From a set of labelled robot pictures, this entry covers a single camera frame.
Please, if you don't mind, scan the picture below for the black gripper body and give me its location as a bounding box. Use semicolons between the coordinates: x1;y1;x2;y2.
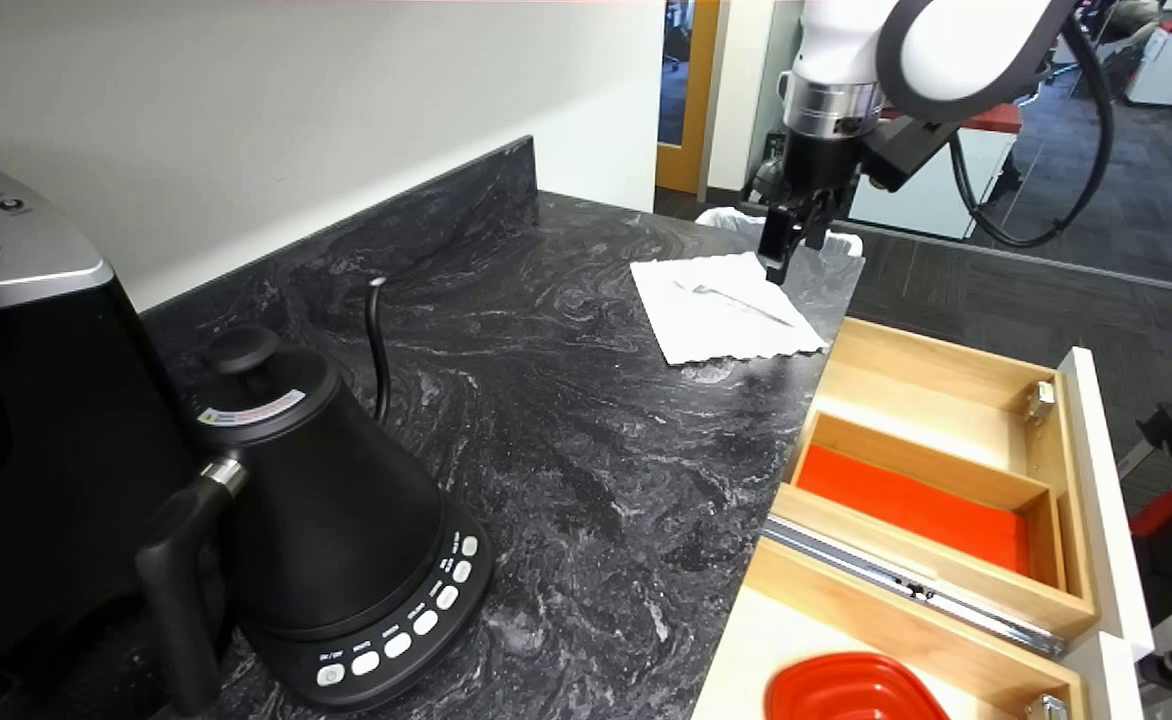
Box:
773;125;871;221

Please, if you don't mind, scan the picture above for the wooden tray insert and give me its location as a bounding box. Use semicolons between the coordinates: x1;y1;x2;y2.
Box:
784;406;1074;591

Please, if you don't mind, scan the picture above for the black and silver coffee machine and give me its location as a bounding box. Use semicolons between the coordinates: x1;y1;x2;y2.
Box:
0;148;237;720

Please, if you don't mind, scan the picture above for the crumpled white cloth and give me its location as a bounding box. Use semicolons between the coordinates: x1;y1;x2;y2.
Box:
693;199;869;265

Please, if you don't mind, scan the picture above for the orange cloth liner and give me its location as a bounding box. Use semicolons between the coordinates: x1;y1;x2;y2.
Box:
791;444;1037;579

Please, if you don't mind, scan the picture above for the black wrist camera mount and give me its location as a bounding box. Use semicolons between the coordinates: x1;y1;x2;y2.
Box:
859;106;965;199

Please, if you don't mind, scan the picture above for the silver metal fork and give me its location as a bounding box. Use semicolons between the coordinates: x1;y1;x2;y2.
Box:
686;281;796;333

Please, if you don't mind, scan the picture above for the wooden door frame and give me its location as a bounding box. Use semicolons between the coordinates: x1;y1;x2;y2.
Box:
651;0;729;204

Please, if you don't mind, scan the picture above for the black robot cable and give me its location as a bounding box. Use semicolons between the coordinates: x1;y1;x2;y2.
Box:
949;12;1124;257

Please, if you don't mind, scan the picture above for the white paper napkin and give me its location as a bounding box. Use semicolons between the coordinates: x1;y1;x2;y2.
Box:
628;247;832;373

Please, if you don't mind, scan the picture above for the wooden drawer organizer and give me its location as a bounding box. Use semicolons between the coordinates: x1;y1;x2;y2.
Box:
764;312;1159;664

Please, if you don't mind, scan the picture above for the orange bowl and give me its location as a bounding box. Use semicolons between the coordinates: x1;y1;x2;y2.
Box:
761;646;954;720

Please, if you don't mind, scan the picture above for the black gooseneck kettle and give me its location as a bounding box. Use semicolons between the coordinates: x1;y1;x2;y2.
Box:
132;271;462;720

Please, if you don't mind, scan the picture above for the wooden drawer with red lid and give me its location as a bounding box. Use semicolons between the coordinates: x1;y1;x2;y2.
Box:
686;537;1146;720

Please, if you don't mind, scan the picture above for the black kettle base with buttons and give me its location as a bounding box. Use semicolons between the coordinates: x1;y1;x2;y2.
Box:
243;507;499;714

